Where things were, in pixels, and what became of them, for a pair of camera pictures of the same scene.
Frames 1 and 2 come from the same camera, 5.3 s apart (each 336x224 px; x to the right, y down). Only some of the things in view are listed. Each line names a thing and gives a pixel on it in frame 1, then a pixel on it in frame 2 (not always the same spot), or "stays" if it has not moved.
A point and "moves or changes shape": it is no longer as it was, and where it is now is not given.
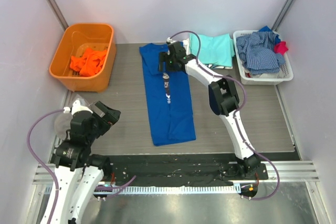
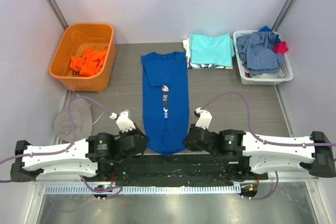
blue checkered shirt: (256, 51) stays
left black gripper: (108, 115) -> (140, 138)
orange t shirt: (90, 63) stays
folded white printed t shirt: (187, 43) stays
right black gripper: (163, 61) -> (191, 137)
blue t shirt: (169, 99) moves or changes shape
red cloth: (281, 48) stays
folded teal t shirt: (218, 50) stays
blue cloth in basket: (266, 28) stays
